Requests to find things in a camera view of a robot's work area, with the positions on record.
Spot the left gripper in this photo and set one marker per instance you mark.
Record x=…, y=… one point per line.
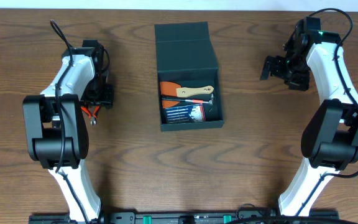
x=101, y=103

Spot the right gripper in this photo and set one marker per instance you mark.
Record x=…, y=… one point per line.
x=299, y=84

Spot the red handled pliers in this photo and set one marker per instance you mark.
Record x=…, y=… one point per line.
x=92, y=115

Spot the small claw hammer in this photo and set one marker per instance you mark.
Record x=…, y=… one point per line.
x=170, y=101

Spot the orange scraper wooden handle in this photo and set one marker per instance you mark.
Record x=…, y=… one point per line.
x=176, y=90

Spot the dark green hinged box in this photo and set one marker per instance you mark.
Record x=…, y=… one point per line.
x=185, y=55

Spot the blue precision screwdriver set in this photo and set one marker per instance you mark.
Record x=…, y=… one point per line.
x=185, y=114

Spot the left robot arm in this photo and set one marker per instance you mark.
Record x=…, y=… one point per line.
x=56, y=131

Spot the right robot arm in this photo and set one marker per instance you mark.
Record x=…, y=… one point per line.
x=329, y=143

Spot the black mounting rail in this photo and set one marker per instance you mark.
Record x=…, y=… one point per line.
x=173, y=218

